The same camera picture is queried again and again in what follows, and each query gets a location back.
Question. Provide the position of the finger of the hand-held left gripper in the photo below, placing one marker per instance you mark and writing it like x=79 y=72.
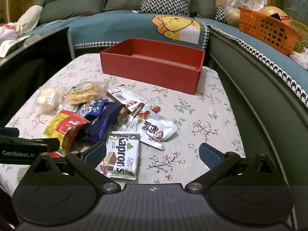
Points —
x=9 y=131
x=51 y=144

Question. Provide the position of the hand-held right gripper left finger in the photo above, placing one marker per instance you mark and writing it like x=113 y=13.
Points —
x=95 y=154

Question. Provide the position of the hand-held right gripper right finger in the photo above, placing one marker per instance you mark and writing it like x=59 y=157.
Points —
x=209 y=156

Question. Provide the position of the green white wafer packet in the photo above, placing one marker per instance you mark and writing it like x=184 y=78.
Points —
x=120 y=156

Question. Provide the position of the round white pastry packet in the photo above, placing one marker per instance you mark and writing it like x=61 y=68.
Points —
x=48 y=98

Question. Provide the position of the small blue snack packet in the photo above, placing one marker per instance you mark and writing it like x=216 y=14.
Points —
x=92 y=107

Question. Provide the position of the yellow cookie packet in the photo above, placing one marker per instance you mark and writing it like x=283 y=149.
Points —
x=83 y=93

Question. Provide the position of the white silver snack packet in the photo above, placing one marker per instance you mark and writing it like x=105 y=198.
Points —
x=156 y=127

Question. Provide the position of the red white barcode snack packet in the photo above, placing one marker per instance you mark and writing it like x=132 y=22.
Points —
x=125 y=96

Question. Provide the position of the red cardboard box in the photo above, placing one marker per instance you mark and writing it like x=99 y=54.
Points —
x=149 y=73

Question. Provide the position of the red yellow snack packet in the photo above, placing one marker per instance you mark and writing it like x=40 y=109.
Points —
x=60 y=125

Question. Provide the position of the dark navy snack packet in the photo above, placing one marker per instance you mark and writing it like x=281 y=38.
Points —
x=101 y=122

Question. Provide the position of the floral tablecloth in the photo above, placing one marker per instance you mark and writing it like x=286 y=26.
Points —
x=204 y=115

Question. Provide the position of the black side table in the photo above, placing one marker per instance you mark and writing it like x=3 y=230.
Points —
x=36 y=65

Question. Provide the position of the white paper packet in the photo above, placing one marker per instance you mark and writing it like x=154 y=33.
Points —
x=9 y=47

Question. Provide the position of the green sofa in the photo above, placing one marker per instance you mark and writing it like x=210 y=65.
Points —
x=240 y=77

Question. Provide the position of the white plastic bag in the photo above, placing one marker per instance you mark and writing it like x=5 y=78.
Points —
x=7 y=35

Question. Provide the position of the red plastic bag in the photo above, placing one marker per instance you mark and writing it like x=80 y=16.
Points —
x=3 y=25

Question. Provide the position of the pale white cloth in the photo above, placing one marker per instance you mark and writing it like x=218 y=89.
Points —
x=28 y=19

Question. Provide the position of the teal houndstooth trim sofa cover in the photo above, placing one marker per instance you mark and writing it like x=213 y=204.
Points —
x=264 y=45

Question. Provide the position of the teal lion print sofa cover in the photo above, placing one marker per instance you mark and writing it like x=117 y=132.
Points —
x=120 y=26

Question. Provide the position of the white tissue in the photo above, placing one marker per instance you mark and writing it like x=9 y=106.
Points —
x=300 y=57

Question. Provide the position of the orange plastic basket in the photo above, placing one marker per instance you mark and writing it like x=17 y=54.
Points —
x=264 y=31

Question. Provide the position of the clear plastic bag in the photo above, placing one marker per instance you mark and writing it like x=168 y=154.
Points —
x=233 y=14

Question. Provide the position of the yellow plastic basket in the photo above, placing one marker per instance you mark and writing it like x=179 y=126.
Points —
x=302 y=41

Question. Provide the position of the small brown houndstooth cushion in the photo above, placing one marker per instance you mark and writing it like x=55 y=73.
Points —
x=220 y=7

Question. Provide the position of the round yellow fruit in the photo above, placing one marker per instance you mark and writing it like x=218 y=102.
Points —
x=269 y=12

